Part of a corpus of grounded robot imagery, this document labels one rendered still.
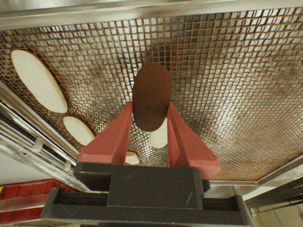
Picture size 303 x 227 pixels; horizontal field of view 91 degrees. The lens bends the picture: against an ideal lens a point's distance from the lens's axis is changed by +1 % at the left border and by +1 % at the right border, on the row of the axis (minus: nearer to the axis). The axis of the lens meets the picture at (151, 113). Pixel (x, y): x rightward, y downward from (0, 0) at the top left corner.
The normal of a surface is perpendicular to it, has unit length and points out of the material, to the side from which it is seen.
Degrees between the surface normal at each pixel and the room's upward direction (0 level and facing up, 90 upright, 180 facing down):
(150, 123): 9
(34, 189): 90
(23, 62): 15
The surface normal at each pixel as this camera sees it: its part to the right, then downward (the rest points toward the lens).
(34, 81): -0.06, 0.70
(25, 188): 0.00, -0.63
